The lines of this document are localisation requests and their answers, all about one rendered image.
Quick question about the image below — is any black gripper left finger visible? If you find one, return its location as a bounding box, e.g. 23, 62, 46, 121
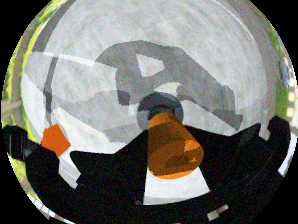
69, 129, 148, 205

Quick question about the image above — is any orange knob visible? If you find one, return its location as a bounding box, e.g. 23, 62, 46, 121
146, 113, 204, 180

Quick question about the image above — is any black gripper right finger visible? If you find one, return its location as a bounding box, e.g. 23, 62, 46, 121
185, 123, 262, 192

